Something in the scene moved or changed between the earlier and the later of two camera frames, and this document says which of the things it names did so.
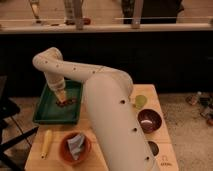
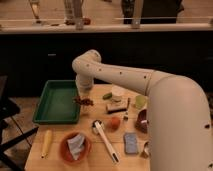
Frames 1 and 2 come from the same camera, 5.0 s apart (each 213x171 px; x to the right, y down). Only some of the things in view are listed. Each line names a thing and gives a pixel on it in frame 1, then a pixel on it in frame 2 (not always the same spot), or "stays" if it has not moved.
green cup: x=140 y=101 stays
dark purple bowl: x=149 y=120 stays
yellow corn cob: x=47 y=143 stays
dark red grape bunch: x=67 y=102 -> x=83 y=101
